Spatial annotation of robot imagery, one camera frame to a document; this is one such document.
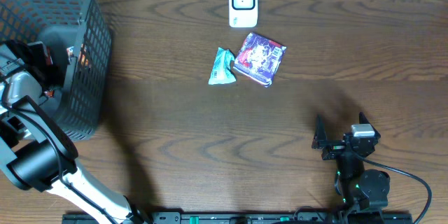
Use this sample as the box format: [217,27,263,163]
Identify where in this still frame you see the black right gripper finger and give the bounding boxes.
[311,115,328,149]
[358,112,370,124]

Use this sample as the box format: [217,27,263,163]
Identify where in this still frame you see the red orange snack wrapper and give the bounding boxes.
[43,45,57,98]

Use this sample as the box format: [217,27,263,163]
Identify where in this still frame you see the purple snack package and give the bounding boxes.
[233,32,287,87]

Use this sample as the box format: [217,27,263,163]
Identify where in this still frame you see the teal snack packet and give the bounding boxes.
[208,48,236,85]

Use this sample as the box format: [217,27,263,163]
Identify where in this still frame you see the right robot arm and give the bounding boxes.
[311,113,390,223]

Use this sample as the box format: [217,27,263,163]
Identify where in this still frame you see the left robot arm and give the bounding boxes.
[1,40,153,223]

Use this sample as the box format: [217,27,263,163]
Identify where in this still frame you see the white barcode scanner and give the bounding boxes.
[228,0,258,28]

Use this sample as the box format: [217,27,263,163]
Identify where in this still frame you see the grey plastic basket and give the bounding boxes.
[1,0,112,141]

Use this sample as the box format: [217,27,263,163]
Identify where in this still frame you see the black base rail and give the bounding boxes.
[62,205,414,224]

